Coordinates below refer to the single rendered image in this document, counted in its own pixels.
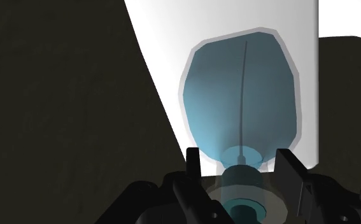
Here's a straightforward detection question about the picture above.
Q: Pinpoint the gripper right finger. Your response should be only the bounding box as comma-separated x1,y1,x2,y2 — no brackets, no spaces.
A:
274,148,361,224

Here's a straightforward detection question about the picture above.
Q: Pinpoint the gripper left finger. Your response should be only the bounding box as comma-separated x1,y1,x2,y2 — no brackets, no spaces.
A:
94,147,234,224

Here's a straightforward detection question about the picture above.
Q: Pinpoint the clear blue pump bottle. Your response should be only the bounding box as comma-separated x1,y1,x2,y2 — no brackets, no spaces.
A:
178,27,302,224

